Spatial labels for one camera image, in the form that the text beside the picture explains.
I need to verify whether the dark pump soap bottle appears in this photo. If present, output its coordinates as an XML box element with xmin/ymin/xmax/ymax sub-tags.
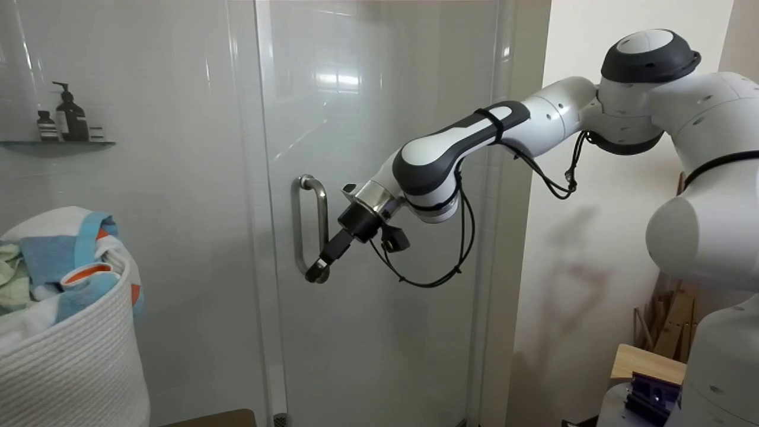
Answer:
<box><xmin>57</xmin><ymin>81</ymin><xmax>88</xmax><ymax>142</ymax></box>

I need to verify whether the metal door handle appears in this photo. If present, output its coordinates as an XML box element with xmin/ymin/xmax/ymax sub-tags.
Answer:
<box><xmin>290</xmin><ymin>173</ymin><xmax>330</xmax><ymax>277</ymax></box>

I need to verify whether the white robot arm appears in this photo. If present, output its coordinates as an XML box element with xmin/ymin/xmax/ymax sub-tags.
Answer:
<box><xmin>305</xmin><ymin>28</ymin><xmax>759</xmax><ymax>289</ymax></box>

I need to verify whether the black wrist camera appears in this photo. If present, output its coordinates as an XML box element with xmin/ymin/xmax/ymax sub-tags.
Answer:
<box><xmin>382</xmin><ymin>225</ymin><xmax>411</xmax><ymax>251</ymax></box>

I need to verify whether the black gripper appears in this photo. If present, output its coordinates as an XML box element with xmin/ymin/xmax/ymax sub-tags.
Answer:
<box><xmin>305</xmin><ymin>204</ymin><xmax>382</xmax><ymax>283</ymax></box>

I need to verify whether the wooden planks pile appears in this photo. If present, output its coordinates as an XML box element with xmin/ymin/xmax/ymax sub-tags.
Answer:
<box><xmin>610</xmin><ymin>272</ymin><xmax>696</xmax><ymax>384</ymax></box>

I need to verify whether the white woven laundry basket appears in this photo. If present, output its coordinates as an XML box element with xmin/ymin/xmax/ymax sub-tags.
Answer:
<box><xmin>0</xmin><ymin>240</ymin><xmax>152</xmax><ymax>427</ymax></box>

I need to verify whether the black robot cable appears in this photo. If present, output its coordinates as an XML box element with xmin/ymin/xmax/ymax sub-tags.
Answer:
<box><xmin>368</xmin><ymin>128</ymin><xmax>587</xmax><ymax>289</ymax></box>

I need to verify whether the fixed glass shower panel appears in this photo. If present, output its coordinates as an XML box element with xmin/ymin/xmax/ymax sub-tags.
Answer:
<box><xmin>0</xmin><ymin>0</ymin><xmax>265</xmax><ymax>424</ymax></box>

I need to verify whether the small dark jar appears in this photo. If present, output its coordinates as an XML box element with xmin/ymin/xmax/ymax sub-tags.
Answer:
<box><xmin>38</xmin><ymin>112</ymin><xmax>59</xmax><ymax>141</ymax></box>

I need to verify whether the glass shower door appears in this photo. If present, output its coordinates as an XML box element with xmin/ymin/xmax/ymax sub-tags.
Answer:
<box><xmin>256</xmin><ymin>0</ymin><xmax>502</xmax><ymax>427</ymax></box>

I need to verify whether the glass shower shelf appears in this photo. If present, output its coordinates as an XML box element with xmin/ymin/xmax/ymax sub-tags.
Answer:
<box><xmin>0</xmin><ymin>141</ymin><xmax>115</xmax><ymax>154</ymax></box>

